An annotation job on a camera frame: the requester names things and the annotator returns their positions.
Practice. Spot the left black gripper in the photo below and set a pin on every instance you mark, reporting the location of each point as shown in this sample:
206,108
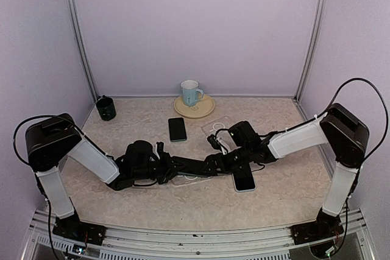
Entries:
169,171

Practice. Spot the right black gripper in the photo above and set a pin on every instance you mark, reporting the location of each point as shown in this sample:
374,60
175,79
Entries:
225,168

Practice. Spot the lilac phone case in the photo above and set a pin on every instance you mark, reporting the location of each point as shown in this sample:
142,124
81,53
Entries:
243,191

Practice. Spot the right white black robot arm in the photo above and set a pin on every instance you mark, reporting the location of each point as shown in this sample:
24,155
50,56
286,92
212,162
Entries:
338,127

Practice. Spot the dark phone with teal edge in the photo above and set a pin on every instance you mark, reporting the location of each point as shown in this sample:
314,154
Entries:
177,130

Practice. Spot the cream round plate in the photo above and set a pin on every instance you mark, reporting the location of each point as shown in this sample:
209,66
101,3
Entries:
203,108

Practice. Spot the light blue ceramic mug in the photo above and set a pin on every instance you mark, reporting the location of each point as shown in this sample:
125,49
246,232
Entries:
191,93

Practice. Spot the dark green mug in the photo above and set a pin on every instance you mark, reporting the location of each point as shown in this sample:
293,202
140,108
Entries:
106,108

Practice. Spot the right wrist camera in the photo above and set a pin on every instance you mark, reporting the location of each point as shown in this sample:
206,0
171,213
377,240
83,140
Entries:
213,141

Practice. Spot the clear case with white ring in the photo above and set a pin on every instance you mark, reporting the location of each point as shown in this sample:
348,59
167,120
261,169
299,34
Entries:
219,123

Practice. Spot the aluminium front rail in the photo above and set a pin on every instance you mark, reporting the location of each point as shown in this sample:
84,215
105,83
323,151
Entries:
138,243

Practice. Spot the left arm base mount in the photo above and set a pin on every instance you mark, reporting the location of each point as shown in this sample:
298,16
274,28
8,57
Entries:
76,230

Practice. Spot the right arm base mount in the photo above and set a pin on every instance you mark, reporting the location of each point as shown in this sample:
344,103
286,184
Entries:
325,226

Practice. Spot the right aluminium corner post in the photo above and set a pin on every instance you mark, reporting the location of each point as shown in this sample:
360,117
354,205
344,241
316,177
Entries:
315,32

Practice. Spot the aluminium corner post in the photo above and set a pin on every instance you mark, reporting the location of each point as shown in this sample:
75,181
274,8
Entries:
315,32
91,84

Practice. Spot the left aluminium corner post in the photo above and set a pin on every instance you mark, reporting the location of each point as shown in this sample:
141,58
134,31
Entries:
91,84

